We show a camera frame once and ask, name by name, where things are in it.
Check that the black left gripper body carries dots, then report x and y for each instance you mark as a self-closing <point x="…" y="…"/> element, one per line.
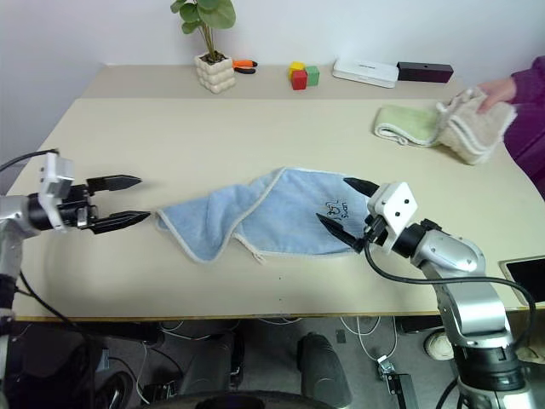
<point x="74" y="209"/>

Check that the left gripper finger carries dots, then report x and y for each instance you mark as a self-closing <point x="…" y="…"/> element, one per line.
<point x="121" y="221"/>
<point x="115" y="182"/>

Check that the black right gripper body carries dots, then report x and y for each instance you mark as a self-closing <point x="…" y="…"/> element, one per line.
<point x="375" y="232"/>

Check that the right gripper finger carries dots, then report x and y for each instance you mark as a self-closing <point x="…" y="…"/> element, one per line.
<point x="336" y="230"/>
<point x="362" y="186"/>

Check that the light blue towel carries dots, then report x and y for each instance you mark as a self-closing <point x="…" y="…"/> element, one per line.
<point x="264" y="217"/>

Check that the beige striped towel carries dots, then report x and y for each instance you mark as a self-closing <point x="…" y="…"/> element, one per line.
<point x="472" y="132"/>

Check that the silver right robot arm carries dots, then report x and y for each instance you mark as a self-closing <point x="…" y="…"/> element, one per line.
<point x="447" y="251"/>

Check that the person's bare hand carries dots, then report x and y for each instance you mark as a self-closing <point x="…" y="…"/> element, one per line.
<point x="500" y="91"/>

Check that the small black block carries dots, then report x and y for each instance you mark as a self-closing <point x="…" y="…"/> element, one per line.
<point x="341" y="336"/>

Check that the flat white box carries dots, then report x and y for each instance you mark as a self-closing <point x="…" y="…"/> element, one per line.
<point x="364" y="72"/>

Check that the green cube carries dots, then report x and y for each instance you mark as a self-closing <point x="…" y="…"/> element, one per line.
<point x="313" y="76"/>

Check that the red cube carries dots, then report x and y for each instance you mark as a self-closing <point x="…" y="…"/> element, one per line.
<point x="299" y="81"/>

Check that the long dark box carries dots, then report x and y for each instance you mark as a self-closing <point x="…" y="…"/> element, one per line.
<point x="426" y="72"/>

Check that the small metal clamp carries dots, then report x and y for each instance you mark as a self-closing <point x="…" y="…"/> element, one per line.
<point x="384" y="366"/>

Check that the yellow cube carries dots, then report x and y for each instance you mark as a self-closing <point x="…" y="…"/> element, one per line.
<point x="296" y="67"/>

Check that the black rounded leg cover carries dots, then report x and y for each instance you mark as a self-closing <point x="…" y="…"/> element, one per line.
<point x="323" y="366"/>

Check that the white bubbled plant pot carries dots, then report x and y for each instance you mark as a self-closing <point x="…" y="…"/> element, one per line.
<point x="215" y="72"/>

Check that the white framed tablet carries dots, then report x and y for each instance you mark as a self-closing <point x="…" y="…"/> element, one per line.
<point x="528" y="272"/>

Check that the dark grey rounded leg cover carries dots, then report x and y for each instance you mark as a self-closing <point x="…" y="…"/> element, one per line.
<point x="213" y="362"/>

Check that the person's purple garment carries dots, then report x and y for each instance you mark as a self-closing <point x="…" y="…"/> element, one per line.
<point x="532" y="111"/>

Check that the green leafy plant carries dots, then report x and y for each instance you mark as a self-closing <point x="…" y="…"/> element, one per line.
<point x="204" y="17"/>

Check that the black curved base rim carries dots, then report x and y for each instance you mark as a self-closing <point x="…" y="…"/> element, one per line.
<point x="234" y="400"/>

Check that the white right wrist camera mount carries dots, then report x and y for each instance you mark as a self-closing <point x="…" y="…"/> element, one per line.
<point x="398" y="206"/>

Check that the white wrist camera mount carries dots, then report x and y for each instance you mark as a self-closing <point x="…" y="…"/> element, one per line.
<point x="57" y="172"/>
<point x="398" y="206"/>

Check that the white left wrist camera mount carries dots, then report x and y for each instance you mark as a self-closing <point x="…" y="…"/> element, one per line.
<point x="57" y="172"/>

